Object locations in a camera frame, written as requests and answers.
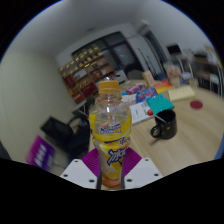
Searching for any black office chair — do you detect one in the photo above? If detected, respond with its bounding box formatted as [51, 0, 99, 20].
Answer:
[40, 115, 91, 158]

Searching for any red lollipop with white stick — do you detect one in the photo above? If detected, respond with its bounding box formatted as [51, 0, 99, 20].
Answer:
[147, 109, 168, 124]

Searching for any long white wall desk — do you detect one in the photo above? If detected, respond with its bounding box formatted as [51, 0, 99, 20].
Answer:
[173, 49, 224, 98]

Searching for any wooden shelf unit with trophies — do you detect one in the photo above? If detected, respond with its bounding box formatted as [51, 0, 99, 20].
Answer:
[58, 44, 117, 104]

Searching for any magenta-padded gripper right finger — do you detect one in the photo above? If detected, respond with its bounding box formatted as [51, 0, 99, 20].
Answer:
[121, 146, 164, 190]

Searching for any flat round red coaster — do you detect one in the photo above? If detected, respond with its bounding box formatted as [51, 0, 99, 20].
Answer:
[189, 99, 204, 110]

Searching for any dark glass window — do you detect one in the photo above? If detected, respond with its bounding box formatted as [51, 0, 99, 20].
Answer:
[71, 31, 138, 76]

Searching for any purple sign board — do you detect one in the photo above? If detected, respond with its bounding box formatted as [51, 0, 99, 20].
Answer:
[25, 134, 56, 172]

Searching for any white wall air conditioner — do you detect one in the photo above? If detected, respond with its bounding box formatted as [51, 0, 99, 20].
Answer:
[136, 19, 152, 35]

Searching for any white printed booklet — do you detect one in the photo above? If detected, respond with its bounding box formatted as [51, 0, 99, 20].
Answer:
[128, 101, 155, 126]

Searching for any pink snack package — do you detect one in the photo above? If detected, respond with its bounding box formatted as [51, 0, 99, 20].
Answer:
[125, 83, 145, 95]

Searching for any standing picture card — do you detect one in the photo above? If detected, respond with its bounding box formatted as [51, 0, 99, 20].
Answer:
[142, 70, 156, 88]

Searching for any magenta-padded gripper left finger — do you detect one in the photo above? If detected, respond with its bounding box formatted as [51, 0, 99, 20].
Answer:
[59, 147, 102, 190]

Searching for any blue book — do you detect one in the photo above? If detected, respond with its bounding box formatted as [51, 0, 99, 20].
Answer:
[135, 87, 159, 104]

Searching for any orange book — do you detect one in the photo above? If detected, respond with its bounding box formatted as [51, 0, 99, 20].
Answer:
[153, 79, 175, 95]

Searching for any black mug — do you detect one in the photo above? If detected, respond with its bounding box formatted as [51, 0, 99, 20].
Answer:
[149, 109, 178, 141]

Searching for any yellow-label drink bottle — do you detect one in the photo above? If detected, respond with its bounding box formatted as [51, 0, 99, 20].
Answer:
[87, 80, 134, 190]

